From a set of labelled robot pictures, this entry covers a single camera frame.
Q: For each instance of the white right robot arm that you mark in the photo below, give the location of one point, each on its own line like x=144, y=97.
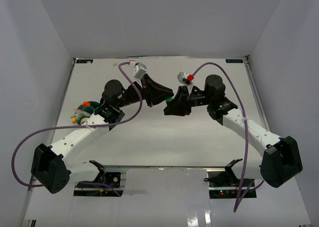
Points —
x=281, y=159

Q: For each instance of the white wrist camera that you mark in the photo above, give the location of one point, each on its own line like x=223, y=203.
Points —
x=186, y=79
x=139, y=69

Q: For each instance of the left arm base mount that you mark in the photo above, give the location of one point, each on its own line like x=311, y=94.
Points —
x=111, y=185

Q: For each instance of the clear tape roll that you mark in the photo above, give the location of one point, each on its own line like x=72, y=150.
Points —
x=83, y=120

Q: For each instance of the left black logo sticker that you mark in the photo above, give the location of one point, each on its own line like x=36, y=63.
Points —
x=84, y=61

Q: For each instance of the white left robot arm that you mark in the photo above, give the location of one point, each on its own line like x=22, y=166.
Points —
x=52, y=164

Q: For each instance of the left aluminium table rail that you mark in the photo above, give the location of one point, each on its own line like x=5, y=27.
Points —
x=52, y=114

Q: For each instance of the teal round divided organizer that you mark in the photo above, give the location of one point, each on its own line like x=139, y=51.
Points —
x=86, y=111

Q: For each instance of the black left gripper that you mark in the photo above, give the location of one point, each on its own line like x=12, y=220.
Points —
x=153, y=93

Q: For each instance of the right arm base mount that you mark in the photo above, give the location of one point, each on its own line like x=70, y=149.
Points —
x=223, y=184

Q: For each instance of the right black logo sticker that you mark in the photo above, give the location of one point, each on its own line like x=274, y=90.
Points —
x=234, y=61

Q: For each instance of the aluminium table rail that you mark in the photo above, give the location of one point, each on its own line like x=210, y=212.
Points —
x=259, y=100
x=52, y=114

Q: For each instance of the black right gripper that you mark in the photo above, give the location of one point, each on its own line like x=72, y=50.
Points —
x=181, y=104

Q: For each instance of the right aluminium table rail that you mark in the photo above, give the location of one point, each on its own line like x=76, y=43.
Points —
x=259, y=100

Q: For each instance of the black highlighter orange cap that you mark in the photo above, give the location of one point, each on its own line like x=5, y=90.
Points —
x=85, y=104

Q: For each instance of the black logo sticker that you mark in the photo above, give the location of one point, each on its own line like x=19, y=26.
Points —
x=234, y=61
x=84, y=61

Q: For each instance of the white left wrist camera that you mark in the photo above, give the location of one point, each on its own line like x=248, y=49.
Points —
x=139, y=69

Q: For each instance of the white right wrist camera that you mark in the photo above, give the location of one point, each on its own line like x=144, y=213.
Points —
x=186, y=79

